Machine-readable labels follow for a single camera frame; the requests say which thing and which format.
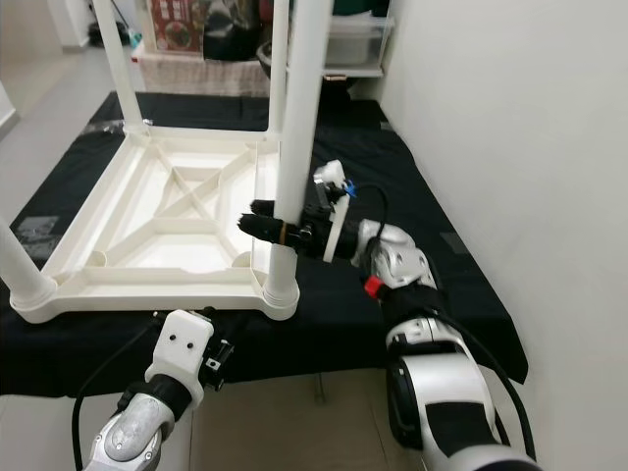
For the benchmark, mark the grey metal table frame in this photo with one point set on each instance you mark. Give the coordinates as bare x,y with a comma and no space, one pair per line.
320,391

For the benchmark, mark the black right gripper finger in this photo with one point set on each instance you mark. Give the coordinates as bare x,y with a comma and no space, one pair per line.
263,207
260,229

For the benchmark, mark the storage box with orange lid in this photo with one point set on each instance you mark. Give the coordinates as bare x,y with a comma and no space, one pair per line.
177,25

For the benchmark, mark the black wok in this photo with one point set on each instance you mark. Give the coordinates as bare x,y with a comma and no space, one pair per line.
263,61

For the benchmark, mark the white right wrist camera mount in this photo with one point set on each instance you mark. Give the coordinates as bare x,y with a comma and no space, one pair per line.
334,221

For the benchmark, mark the tan rubber band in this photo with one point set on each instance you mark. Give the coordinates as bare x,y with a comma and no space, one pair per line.
285,234

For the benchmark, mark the black bag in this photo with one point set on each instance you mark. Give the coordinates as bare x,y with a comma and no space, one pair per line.
234,29

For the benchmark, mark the clear tape strip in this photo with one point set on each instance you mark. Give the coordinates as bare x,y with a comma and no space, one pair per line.
147,123

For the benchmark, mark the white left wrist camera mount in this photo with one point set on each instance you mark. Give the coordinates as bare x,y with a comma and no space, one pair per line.
182,348

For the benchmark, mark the black tablecloth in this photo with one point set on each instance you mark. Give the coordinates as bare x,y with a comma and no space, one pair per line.
402,177

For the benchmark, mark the white plastic table top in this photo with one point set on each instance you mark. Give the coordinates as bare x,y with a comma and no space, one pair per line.
157,216

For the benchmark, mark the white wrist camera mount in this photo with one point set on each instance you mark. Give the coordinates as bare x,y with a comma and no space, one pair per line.
182,348
334,221

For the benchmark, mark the beige patterned bench cloth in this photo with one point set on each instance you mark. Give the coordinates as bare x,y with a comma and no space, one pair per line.
206,77

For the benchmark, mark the cross-shaped clear tape piece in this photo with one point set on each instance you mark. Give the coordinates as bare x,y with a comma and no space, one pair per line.
37,228

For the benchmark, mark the clear plastic storage box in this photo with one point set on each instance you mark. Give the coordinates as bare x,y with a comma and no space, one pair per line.
358,44

